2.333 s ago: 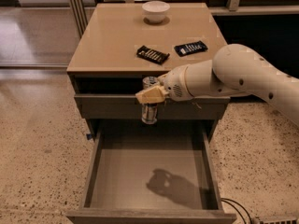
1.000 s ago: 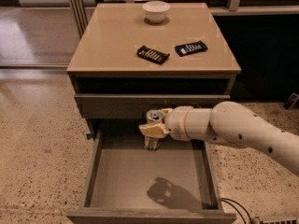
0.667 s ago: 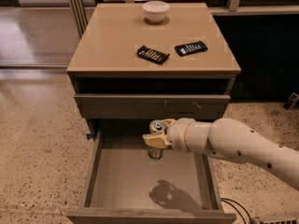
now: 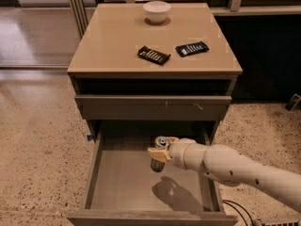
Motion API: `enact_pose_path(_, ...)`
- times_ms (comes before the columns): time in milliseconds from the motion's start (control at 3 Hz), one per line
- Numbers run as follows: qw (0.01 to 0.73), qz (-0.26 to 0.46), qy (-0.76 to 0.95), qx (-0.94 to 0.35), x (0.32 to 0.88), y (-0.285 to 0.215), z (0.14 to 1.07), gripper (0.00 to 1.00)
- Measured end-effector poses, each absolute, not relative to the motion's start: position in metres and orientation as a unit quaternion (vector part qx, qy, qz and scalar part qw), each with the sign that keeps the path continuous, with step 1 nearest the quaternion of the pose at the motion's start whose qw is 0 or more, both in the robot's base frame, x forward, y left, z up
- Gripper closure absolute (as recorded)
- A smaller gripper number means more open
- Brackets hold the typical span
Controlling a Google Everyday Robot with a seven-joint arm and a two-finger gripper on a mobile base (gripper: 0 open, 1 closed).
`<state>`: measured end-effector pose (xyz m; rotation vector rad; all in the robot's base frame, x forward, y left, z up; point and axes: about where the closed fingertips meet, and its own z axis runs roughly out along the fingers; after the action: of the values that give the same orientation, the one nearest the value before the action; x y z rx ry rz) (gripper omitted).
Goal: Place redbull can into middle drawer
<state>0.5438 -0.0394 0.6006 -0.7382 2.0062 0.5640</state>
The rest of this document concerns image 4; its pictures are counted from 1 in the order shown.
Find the open grey middle drawer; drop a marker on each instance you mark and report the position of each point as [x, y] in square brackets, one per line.
[122, 190]

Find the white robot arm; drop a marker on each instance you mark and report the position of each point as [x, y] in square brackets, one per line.
[227, 166]

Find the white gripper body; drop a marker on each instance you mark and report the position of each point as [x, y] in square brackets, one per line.
[177, 152]

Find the grey power strip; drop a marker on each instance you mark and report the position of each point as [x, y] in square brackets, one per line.
[277, 222]

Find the black gold snack packet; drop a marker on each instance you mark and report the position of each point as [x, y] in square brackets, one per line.
[153, 56]

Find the small blue floor object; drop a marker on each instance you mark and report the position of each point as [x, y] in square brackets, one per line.
[89, 137]

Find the white ceramic bowl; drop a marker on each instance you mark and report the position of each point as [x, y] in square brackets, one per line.
[156, 11]

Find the closed grey top drawer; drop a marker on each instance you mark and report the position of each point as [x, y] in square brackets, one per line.
[153, 107]

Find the small grey floor box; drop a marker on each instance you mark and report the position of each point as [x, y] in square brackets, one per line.
[293, 103]

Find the beige drawer cabinet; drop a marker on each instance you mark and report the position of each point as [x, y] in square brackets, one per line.
[106, 63]

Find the blue silver redbull can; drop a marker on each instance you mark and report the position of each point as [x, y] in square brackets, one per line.
[157, 165]

